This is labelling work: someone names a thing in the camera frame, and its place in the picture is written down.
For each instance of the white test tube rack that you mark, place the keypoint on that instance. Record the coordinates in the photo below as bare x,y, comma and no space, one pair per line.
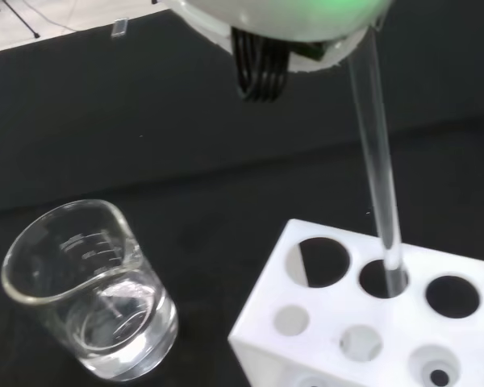
330,306

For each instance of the clear glass beaker with water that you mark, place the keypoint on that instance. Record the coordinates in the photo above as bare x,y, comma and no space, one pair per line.
105,322

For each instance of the black bench cloth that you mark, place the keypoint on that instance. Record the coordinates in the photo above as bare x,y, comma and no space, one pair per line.
226,161

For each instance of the clear cloth clip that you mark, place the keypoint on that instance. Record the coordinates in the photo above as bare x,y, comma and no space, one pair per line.
119,28

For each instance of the black tripod leg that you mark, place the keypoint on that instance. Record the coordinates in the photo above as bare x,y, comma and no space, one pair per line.
29,24

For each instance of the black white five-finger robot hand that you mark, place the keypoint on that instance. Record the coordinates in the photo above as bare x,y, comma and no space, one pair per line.
286,20

